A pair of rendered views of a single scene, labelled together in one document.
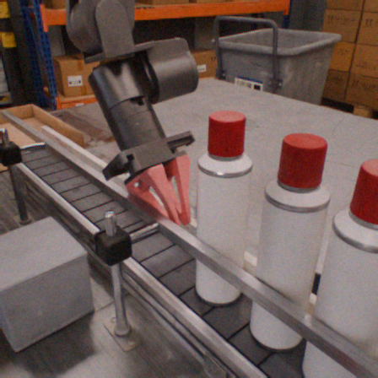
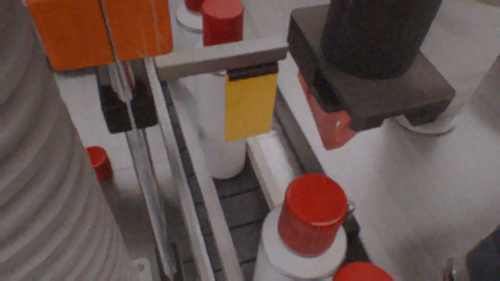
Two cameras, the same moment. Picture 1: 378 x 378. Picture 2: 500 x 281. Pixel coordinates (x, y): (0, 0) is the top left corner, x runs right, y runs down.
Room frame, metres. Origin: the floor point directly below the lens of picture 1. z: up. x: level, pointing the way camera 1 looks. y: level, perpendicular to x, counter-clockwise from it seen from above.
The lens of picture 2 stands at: (-0.07, -0.28, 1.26)
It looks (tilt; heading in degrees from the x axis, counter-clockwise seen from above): 51 degrees down; 18
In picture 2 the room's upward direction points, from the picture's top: 5 degrees clockwise
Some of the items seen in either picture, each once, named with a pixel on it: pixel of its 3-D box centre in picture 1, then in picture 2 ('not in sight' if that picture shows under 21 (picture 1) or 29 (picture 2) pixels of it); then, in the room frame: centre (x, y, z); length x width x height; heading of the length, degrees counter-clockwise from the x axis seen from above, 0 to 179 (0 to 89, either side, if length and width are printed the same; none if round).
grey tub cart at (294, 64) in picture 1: (271, 85); not in sight; (2.87, -0.61, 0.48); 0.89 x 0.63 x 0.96; 141
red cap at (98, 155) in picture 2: not in sight; (95, 163); (0.14, -0.02, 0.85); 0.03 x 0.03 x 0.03
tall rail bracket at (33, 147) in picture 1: (28, 174); not in sight; (0.57, 0.25, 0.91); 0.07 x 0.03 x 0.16; 130
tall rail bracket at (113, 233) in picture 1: (133, 267); not in sight; (0.34, 0.06, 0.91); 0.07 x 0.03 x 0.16; 130
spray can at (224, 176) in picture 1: (222, 213); not in sight; (0.34, -0.04, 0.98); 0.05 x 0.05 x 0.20
